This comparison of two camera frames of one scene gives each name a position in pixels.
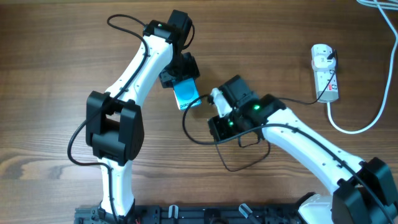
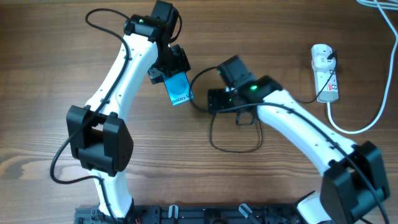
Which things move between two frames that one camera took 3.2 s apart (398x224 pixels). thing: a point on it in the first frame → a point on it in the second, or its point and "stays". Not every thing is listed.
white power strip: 326,81 stays
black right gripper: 217,129 → 221,95
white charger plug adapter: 321,62 stays
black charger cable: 268,145 → 297,102
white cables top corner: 391,4 stays
